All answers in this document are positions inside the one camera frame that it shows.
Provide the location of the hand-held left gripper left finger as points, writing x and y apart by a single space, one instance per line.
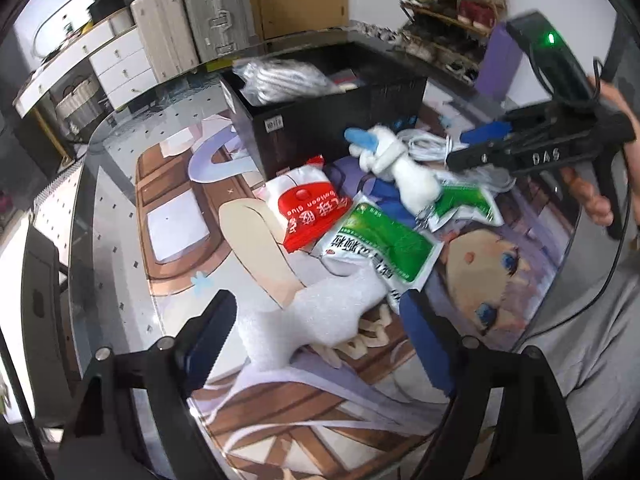
210 345

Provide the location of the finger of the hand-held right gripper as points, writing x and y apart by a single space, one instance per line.
475 156
485 134

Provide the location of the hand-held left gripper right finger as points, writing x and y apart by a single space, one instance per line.
425 330

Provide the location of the small green and white packet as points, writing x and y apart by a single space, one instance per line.
465 200

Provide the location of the white plush toy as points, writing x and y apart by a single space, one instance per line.
415 180

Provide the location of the large green and white packet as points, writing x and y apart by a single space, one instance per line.
385 245

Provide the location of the white foam sheet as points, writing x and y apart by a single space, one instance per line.
310 315

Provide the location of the black storage box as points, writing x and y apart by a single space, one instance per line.
320 125

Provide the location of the red and white packet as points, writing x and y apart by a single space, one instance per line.
305 210

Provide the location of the person's right hand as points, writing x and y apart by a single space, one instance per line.
592 200

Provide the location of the purple yoga mat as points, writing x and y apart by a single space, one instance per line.
500 65

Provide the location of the printed desk mat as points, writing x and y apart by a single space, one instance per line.
250 240

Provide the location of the collection of assorted shoes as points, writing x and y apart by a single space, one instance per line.
470 10

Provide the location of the wooden shoe rack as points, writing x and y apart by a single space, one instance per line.
440 16

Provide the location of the person's grey shirt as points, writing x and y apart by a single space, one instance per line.
600 360

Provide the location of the black flat panel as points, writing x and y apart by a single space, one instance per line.
35 310

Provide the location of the wicker basket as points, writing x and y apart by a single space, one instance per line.
75 102

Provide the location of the silver suitcase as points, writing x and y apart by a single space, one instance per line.
215 15

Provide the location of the white dresser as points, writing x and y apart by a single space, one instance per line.
120 60

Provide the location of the cream suitcase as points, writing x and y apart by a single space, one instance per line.
165 30

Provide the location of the oval mirror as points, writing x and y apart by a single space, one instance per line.
60 15

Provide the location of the glass table with black frame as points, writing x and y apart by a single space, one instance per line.
115 240

